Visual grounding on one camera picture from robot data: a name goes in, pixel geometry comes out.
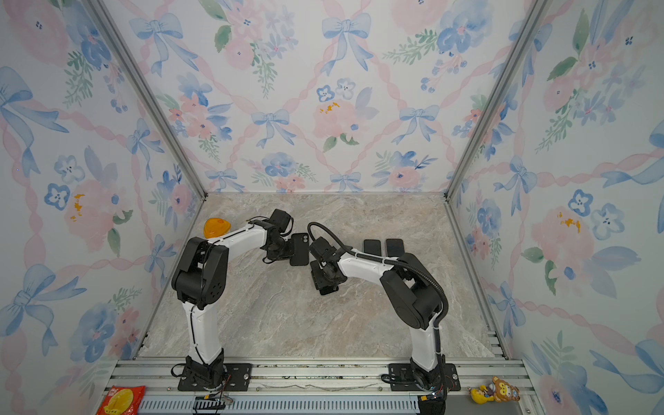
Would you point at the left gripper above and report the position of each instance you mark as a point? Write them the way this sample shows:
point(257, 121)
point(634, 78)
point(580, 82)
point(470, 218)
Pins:
point(274, 256)

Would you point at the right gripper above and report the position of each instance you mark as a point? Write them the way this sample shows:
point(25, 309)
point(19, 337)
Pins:
point(318, 282)

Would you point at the black phone case with camera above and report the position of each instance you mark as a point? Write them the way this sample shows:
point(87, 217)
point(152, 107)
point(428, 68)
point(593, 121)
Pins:
point(300, 243)

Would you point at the black phone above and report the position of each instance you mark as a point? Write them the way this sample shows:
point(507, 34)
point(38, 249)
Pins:
point(372, 247)

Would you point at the black phone screen up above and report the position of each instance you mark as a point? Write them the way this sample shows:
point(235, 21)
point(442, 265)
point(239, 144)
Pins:
point(395, 248)

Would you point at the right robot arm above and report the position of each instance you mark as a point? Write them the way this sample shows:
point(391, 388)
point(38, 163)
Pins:
point(418, 301)

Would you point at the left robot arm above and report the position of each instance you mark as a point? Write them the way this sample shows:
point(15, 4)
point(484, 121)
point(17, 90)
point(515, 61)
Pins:
point(201, 279)

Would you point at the orange lid yogurt cup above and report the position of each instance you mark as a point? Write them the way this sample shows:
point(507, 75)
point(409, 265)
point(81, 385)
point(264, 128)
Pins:
point(215, 228)

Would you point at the yellow and brown plush toy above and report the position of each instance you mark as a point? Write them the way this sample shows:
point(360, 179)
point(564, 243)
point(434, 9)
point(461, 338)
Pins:
point(498, 390)

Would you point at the red chip bag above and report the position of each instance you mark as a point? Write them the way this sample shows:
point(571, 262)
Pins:
point(122, 401)

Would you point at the aluminium rail frame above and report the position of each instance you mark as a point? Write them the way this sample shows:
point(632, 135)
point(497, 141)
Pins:
point(319, 386)

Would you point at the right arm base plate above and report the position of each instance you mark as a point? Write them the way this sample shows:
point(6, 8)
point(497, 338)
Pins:
point(405, 377)

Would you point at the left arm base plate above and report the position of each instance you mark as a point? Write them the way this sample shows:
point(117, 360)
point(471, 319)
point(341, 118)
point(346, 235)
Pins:
point(227, 377)

